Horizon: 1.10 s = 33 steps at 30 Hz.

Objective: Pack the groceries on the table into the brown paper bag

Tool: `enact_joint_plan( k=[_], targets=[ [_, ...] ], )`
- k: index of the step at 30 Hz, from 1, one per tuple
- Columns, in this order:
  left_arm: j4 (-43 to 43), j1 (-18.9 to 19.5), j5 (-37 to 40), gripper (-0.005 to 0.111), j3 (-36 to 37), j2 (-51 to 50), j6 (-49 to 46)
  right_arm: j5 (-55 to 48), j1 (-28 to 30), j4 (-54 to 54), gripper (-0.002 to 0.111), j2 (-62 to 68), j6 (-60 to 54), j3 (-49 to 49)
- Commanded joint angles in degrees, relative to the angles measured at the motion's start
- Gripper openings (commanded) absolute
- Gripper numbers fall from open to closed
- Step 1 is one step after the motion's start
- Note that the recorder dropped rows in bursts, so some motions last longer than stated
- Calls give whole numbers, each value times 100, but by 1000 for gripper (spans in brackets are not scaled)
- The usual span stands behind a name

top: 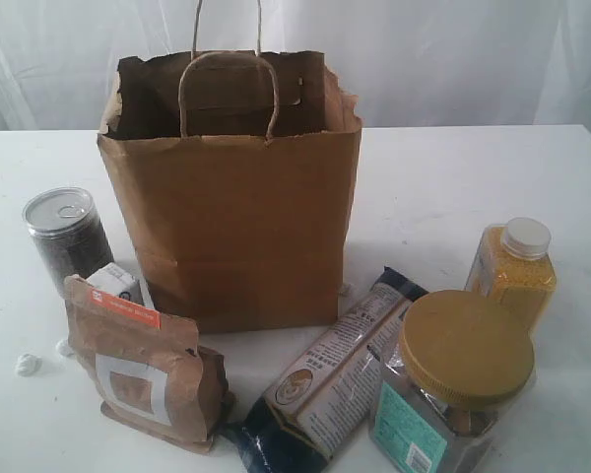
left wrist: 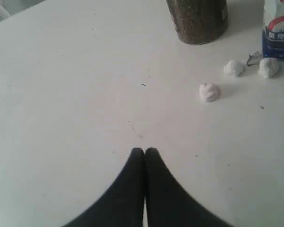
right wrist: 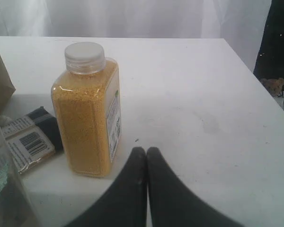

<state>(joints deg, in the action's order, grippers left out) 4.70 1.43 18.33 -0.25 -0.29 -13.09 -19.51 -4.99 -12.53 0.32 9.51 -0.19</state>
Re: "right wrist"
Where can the dark blue biscuit packet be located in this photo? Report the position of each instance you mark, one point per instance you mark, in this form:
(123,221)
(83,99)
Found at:
(32,138)

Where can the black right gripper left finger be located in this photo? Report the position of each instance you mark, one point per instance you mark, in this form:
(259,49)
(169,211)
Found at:
(124,203)

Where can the gold lid plastic jar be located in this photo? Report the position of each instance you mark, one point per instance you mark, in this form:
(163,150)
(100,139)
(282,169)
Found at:
(15,207)

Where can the yellow grain plastic bottle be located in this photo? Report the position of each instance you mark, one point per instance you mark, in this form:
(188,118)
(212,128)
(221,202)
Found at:
(86,101)

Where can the white curtain backdrop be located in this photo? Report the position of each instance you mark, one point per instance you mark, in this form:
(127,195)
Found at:
(240,22)

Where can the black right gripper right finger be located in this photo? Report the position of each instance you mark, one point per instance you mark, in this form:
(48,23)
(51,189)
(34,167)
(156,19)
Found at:
(172,204)

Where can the brown teddy bear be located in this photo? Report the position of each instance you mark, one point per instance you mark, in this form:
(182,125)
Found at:
(274,86)

